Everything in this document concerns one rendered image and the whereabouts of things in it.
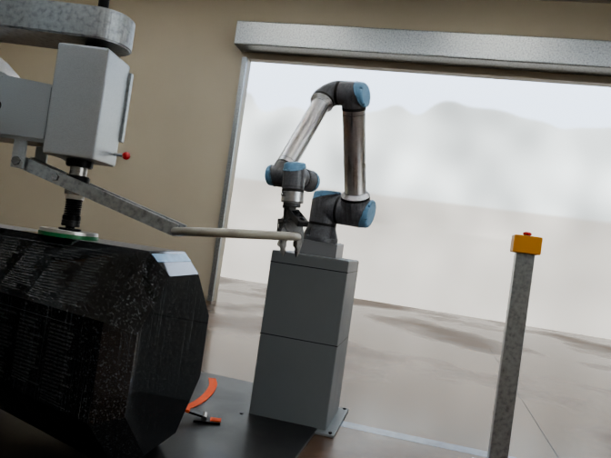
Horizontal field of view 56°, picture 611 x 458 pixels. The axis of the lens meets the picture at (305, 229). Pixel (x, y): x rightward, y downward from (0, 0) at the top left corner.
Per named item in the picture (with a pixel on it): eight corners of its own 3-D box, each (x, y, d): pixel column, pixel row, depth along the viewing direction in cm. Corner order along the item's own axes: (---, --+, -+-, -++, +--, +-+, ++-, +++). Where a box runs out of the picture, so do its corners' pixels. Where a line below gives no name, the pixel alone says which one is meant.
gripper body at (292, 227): (293, 233, 235) (295, 204, 236) (302, 233, 227) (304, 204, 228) (275, 233, 232) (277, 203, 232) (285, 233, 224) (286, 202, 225)
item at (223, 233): (152, 233, 194) (152, 224, 194) (190, 236, 243) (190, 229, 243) (295, 240, 191) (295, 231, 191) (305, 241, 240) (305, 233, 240)
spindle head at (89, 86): (-2, 154, 212) (15, 35, 213) (30, 163, 234) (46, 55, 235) (91, 166, 210) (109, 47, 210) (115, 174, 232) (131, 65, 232)
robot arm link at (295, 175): (311, 164, 233) (300, 159, 224) (308, 194, 233) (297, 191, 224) (290, 164, 237) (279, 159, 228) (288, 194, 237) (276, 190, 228)
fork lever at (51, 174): (4, 163, 213) (9, 150, 213) (32, 169, 232) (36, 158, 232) (170, 236, 208) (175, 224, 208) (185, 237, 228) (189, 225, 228)
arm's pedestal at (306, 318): (264, 393, 333) (285, 249, 334) (348, 411, 322) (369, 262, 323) (235, 416, 284) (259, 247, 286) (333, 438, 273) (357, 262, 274)
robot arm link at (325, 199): (315, 221, 314) (320, 190, 314) (344, 225, 307) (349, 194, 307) (304, 219, 301) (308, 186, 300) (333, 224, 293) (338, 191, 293)
